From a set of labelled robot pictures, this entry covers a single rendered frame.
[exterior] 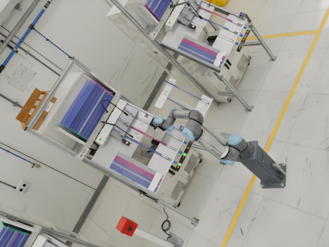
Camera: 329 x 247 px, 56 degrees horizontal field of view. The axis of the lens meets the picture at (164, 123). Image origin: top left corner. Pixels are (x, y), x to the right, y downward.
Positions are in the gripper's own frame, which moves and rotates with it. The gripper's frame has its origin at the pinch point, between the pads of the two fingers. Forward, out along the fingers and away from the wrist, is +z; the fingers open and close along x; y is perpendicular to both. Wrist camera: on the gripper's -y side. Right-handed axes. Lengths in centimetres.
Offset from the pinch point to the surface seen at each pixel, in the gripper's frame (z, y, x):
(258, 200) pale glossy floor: -10, -121, 16
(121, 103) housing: 1.0, 40.9, -3.9
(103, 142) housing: 0, 37, 38
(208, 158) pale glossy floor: 58, -75, -10
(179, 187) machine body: 53, -59, 37
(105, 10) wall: 116, 142, -137
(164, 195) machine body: 44, -46, 53
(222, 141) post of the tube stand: 39, -77, -32
